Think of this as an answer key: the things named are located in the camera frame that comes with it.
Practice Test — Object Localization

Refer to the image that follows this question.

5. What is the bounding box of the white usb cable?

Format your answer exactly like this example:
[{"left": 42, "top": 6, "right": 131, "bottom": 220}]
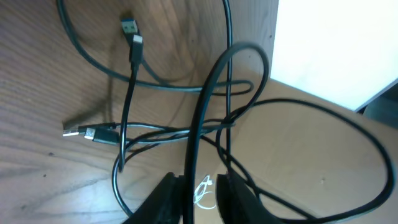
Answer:
[{"left": 193, "top": 174, "right": 217, "bottom": 211}]

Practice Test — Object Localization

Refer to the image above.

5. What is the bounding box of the black usb cable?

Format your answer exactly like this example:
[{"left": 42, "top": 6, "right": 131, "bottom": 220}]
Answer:
[
  {"left": 111, "top": 42, "right": 397, "bottom": 224},
  {"left": 56, "top": 0, "right": 254, "bottom": 147}
]

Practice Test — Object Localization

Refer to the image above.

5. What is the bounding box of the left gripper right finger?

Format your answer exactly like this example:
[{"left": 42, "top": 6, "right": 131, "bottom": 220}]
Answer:
[{"left": 216, "top": 172, "right": 282, "bottom": 224}]

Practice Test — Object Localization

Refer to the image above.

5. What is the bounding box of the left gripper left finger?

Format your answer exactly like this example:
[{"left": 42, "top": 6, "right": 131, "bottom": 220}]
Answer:
[{"left": 123, "top": 172, "right": 185, "bottom": 224}]

